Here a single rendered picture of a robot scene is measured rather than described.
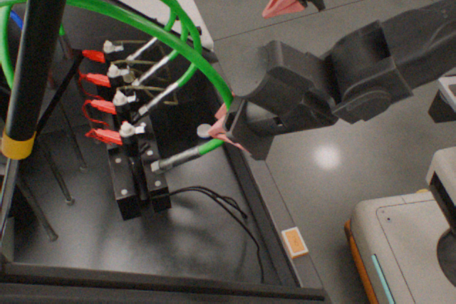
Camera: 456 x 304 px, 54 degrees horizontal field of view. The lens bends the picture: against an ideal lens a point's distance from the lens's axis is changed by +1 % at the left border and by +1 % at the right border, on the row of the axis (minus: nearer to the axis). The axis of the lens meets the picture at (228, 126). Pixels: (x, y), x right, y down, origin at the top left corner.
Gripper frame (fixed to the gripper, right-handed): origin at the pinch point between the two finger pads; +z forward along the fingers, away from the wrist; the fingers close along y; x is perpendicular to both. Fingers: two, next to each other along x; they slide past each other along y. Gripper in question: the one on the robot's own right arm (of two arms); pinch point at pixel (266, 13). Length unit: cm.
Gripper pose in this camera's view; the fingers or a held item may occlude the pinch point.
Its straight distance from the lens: 86.5
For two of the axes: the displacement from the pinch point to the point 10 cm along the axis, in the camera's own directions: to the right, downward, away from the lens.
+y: -6.9, -4.6, -5.6
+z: -7.2, 5.0, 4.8
